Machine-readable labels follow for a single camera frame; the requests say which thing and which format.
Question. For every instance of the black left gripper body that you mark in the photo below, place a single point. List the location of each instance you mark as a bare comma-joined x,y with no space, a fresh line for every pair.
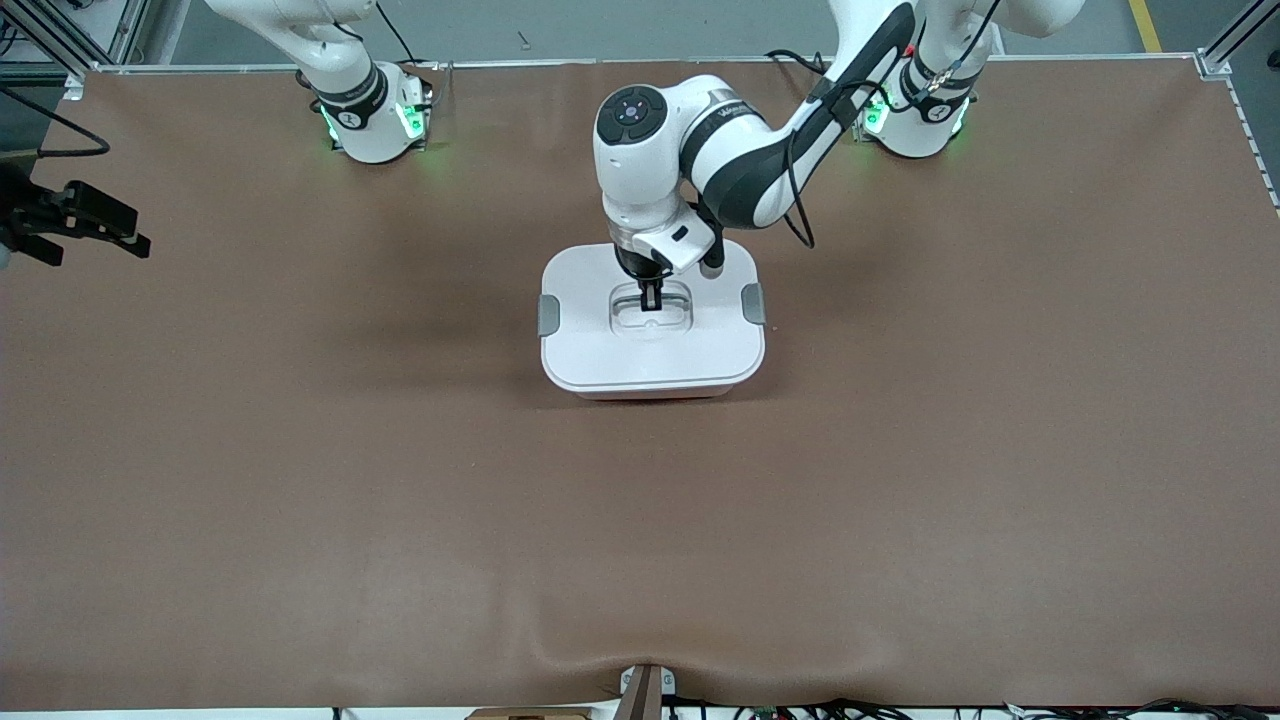
633,264

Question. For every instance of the aluminium table edge rail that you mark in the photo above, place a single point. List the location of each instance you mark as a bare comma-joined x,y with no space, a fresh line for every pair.
730,60

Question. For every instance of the white box lid grey latches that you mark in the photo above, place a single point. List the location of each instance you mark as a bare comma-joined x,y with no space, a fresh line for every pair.
650,355

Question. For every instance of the pink plastic storage box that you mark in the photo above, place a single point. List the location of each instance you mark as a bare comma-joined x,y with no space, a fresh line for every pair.
650,396

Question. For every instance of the aluminium frame profile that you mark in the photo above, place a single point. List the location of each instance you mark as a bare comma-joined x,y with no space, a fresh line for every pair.
125,30
1235,35

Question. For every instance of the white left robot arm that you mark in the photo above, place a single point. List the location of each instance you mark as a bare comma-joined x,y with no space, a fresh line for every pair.
640,170

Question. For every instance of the metal table clamp bracket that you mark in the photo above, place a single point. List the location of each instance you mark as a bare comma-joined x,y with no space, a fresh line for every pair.
640,695

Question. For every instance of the perforated metal side rail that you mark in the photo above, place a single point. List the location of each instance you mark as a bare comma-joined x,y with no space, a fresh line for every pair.
1255,140

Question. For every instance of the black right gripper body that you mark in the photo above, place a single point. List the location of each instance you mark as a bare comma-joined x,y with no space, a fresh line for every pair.
28,215

